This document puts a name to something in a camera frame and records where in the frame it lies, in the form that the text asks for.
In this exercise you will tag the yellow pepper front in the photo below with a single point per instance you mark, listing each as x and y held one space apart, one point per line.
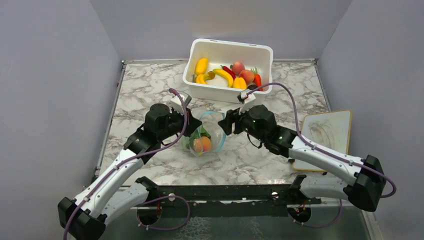
239 83

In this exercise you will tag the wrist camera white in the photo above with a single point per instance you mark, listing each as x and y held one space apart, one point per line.
247 99
179 100

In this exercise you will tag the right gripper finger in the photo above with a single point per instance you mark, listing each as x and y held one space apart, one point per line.
226 124
233 114

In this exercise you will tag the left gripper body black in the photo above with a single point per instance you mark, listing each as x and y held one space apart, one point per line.
176 123

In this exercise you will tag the red chili pepper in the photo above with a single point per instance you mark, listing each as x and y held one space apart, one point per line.
229 71

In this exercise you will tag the yellow banana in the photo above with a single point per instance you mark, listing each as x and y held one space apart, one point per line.
224 74

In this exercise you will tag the clear zip top bag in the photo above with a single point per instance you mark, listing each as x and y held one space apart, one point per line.
209 122

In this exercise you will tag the yellow pepper left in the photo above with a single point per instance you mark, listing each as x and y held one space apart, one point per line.
203 78

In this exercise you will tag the orange carrot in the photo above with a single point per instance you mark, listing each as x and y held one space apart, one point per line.
257 80

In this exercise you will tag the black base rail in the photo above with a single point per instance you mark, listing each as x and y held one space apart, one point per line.
221 201

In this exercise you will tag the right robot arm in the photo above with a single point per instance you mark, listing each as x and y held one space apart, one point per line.
358 180

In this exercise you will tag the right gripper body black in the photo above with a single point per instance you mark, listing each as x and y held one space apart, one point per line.
244 124

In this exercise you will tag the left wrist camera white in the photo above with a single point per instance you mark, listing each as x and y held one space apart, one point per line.
179 100

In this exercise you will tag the yellow squash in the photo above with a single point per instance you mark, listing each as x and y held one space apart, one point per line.
201 66

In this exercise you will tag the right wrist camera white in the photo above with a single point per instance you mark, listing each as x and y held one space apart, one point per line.
247 99

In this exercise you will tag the green lettuce head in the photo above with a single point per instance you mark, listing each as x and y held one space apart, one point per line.
200 132

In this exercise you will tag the dark purple plum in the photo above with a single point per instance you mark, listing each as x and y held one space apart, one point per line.
251 86

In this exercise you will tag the yellow pepper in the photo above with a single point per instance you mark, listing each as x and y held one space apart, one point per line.
203 78
239 83

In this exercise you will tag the white board wooden frame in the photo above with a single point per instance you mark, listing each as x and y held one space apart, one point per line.
329 129

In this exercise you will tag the white plastic bin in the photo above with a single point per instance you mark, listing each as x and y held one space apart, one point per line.
224 53

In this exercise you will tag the peach orange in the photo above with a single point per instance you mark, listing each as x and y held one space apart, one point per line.
202 144

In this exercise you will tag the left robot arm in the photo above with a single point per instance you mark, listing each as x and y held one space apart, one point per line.
87 215

